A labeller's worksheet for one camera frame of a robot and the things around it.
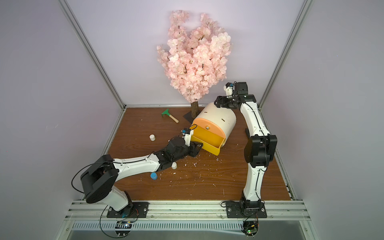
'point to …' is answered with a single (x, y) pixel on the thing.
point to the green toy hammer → (167, 112)
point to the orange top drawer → (209, 124)
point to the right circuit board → (250, 228)
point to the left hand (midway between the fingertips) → (203, 145)
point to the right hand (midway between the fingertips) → (222, 99)
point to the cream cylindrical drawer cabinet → (224, 117)
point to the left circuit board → (122, 228)
